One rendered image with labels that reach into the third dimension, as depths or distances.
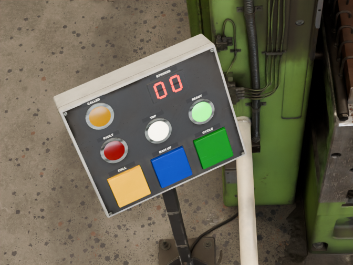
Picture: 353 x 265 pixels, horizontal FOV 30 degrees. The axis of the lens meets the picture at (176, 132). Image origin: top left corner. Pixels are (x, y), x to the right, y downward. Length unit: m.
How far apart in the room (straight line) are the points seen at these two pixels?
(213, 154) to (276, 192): 0.95
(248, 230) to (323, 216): 0.41
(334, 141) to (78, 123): 0.65
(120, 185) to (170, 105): 0.20
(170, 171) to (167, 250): 1.02
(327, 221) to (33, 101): 1.35
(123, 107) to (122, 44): 1.59
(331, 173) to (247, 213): 0.25
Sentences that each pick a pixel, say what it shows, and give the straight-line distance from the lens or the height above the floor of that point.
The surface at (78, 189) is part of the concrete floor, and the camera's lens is 2.58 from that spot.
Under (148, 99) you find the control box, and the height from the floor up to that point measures 1.15.
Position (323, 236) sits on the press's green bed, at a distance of 2.25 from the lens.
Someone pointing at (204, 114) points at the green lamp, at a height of 1.09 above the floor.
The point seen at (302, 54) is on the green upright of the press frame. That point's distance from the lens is 1.68.
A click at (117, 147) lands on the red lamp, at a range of 1.36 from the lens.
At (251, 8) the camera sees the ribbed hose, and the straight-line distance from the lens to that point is 1.49.
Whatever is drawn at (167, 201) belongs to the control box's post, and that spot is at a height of 0.60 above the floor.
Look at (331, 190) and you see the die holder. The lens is 1.90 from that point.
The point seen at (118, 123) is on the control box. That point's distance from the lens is 1.34.
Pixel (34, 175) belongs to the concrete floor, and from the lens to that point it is 2.66.
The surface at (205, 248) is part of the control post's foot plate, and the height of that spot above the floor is 0.01.
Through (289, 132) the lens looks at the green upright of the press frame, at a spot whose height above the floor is 0.54.
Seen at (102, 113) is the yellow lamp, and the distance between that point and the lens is 1.32.
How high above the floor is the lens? 2.26
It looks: 59 degrees down
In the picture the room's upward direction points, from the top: 11 degrees counter-clockwise
